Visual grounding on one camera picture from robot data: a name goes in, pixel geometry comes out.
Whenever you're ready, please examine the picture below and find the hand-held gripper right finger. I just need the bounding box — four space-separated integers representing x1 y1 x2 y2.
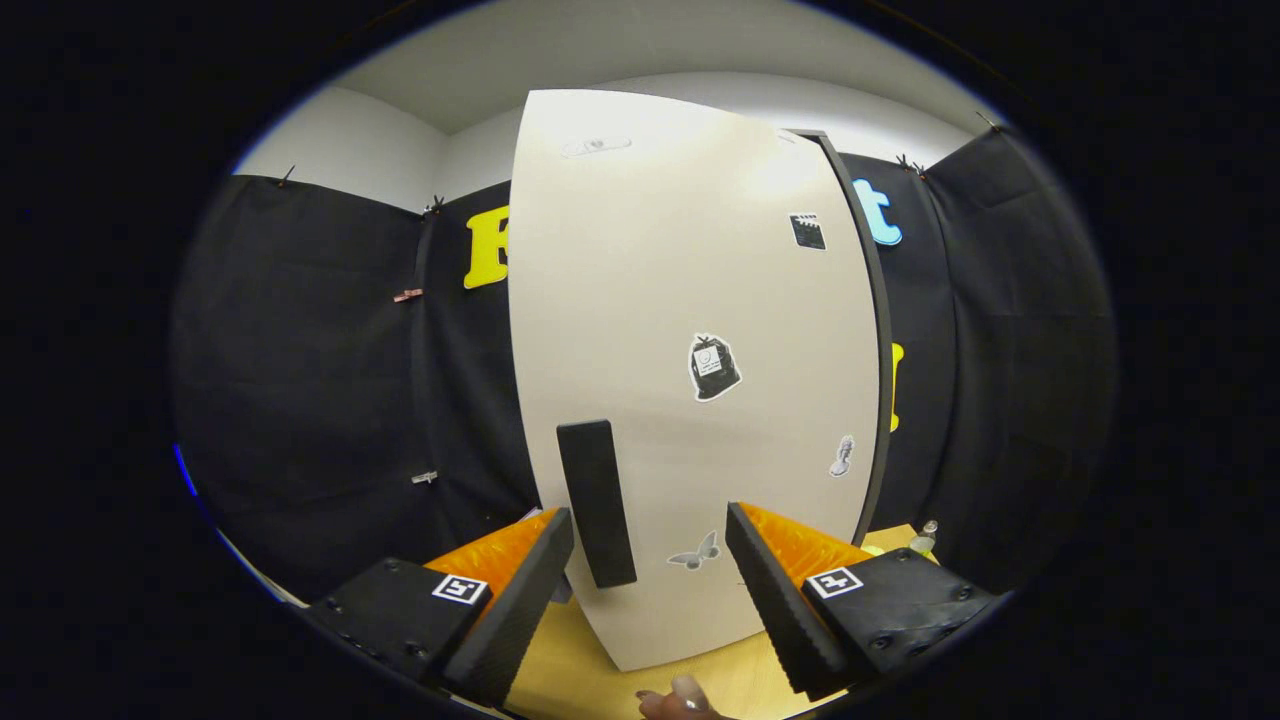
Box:
724 502 1011 701

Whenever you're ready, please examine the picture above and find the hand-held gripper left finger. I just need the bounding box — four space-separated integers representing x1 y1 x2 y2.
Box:
300 507 576 709

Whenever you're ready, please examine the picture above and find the black door handle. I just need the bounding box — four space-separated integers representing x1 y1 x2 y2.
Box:
556 419 639 589

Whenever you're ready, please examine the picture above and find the grey shoe cabinet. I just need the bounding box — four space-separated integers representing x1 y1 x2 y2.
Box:
790 128 895 547

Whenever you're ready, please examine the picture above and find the beige shoe cabinet door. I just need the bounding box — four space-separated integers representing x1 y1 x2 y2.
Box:
508 88 883 673

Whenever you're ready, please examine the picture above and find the black backdrop cloth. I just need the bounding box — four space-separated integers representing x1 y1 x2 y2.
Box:
170 125 1116 603

